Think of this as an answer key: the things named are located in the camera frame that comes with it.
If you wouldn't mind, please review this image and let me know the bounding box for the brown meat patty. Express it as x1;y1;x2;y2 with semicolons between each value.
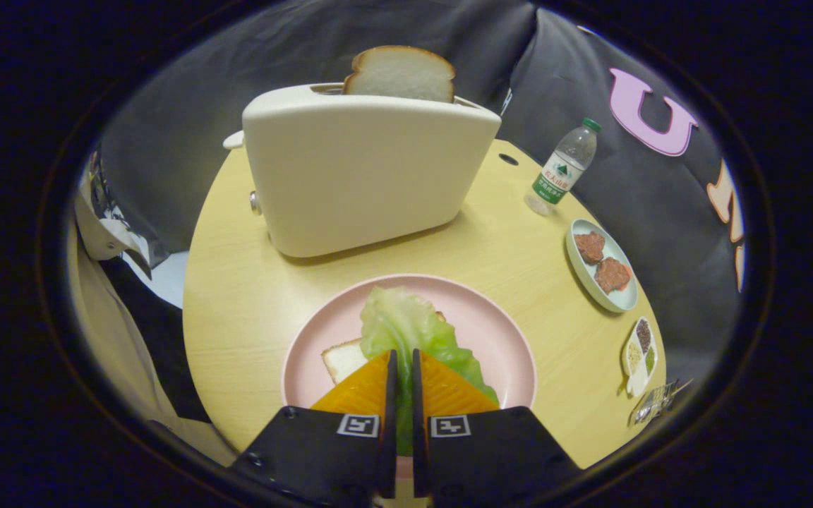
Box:
594;257;633;294
574;231;606;265

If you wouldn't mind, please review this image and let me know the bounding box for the toasted bread slice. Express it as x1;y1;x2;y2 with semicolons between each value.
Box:
342;45;457;104

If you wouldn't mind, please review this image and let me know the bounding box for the pink plate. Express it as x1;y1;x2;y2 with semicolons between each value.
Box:
281;274;538;480

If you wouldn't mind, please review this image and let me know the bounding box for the white bread slice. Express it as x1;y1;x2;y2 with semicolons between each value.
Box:
322;310;450;385

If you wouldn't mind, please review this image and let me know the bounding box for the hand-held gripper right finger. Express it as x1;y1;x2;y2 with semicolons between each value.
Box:
411;349;583;508

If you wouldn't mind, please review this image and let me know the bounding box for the white divided seasoning dish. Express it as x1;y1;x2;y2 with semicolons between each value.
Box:
620;317;658;398

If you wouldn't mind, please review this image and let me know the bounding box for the clear plastic water bottle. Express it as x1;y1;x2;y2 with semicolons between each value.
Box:
524;117;603;216

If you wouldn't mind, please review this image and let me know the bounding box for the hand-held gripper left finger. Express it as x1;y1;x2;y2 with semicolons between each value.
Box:
229;349;399;506

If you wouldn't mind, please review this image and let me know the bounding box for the clear glass cup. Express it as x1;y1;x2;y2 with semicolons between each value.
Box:
629;379;693;428

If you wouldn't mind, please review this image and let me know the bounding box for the cream white toaster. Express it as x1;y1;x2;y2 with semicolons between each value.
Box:
223;83;502;259

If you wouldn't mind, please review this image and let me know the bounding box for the pale green plate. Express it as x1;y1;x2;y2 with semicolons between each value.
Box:
565;218;639;313

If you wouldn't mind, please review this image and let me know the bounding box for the green lettuce leaf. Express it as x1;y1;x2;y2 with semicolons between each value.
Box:
359;286;500;456

